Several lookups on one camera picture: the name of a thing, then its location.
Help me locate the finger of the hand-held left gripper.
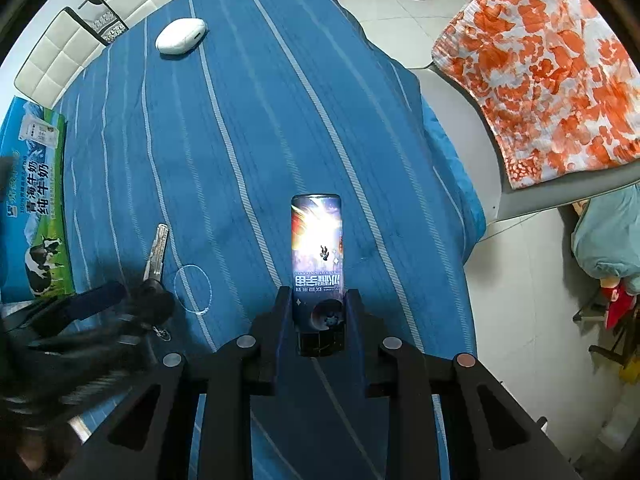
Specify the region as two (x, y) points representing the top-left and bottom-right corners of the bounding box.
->
(50, 281), (128, 323)
(27, 317), (151, 361)

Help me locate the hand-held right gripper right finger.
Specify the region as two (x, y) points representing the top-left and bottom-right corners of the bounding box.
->
(345, 287), (583, 480)

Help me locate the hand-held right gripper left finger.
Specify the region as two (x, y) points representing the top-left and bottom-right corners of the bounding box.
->
(65, 286), (293, 480)

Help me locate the black car key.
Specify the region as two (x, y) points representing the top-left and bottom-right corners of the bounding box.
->
(131, 223), (177, 341)

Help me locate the printed slim can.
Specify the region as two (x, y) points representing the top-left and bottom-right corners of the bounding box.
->
(290, 193), (347, 358)

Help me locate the blue cardboard box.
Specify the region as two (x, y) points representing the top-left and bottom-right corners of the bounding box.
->
(0, 96), (77, 306)

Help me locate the grey chair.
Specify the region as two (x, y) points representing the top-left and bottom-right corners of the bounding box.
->
(410, 60), (640, 222)

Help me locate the teal blanket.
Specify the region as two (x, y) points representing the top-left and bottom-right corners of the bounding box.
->
(572, 182), (640, 295)

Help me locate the white earbud case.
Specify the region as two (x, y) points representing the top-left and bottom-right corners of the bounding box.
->
(155, 18), (208, 56)

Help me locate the orange floral cloth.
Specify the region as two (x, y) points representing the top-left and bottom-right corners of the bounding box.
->
(432, 0), (640, 190)

